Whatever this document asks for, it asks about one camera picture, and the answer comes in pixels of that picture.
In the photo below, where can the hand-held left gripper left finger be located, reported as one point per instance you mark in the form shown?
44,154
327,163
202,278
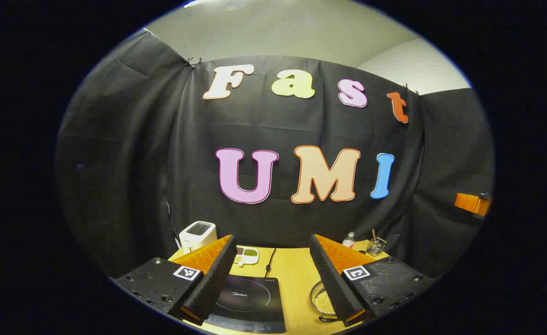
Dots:
212,288

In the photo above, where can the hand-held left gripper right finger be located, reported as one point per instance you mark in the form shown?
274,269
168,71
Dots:
335,288

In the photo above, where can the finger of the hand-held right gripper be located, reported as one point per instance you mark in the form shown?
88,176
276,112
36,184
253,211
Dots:
469,203

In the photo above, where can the black induction cooktop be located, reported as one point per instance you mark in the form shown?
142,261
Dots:
250,302

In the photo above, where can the small white bottle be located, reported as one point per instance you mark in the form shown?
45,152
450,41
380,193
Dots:
348,241

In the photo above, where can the white divided dish of beans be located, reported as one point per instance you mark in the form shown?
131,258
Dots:
248,254

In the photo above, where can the white toaster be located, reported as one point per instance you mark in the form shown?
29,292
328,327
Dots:
196,237

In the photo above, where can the black backdrop cloth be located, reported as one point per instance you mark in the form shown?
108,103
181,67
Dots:
129,163

